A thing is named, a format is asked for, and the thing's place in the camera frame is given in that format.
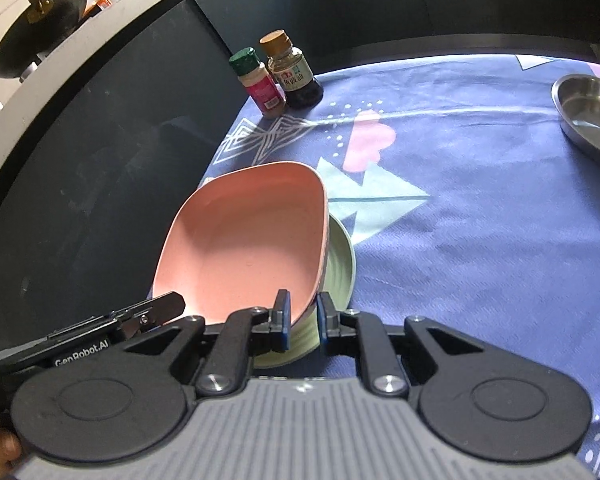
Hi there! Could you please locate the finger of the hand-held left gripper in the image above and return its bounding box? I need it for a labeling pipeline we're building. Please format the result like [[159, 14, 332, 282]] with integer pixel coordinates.
[[111, 292, 187, 341]]

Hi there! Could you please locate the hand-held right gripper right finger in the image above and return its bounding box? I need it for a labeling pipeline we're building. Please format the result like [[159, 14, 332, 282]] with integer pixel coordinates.
[[316, 291, 486, 396]]

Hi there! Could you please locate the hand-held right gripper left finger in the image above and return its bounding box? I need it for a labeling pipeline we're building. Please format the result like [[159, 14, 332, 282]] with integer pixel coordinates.
[[122, 289, 293, 396]]

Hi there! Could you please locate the green round plate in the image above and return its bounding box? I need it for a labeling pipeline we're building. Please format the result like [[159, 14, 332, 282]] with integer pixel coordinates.
[[252, 212, 357, 370]]

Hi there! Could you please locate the pink rounded plate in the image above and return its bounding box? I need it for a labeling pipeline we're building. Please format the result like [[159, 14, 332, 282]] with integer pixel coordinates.
[[151, 161, 329, 328]]

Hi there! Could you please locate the dark kitchen cabinet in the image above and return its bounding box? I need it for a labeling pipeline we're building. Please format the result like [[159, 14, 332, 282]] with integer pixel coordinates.
[[0, 0, 600, 356]]

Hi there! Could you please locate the blue patterned tablecloth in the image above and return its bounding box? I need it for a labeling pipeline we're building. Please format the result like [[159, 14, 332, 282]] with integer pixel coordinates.
[[200, 52, 600, 480]]

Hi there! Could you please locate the green-capped spice bottle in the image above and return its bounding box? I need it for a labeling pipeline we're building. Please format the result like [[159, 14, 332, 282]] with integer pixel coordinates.
[[228, 47, 286, 118]]

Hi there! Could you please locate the orange-capped dark sauce bottle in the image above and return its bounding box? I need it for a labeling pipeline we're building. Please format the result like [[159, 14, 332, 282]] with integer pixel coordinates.
[[259, 30, 325, 109]]

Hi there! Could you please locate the black wok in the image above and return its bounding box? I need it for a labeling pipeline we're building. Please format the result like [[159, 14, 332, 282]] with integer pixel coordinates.
[[0, 0, 88, 80]]

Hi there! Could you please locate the stainless steel bowl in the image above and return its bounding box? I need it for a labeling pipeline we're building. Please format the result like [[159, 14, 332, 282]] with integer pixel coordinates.
[[551, 74, 600, 161]]

